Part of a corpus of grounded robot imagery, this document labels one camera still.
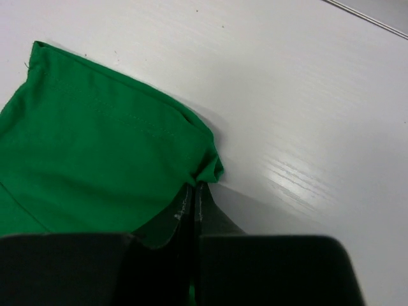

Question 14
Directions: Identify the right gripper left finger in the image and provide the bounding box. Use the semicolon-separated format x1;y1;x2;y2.
1;186;193;305

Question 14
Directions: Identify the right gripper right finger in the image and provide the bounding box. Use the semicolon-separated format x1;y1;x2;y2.
194;183;364;305

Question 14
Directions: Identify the green t shirt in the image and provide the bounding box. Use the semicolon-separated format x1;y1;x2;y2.
1;41;224;235

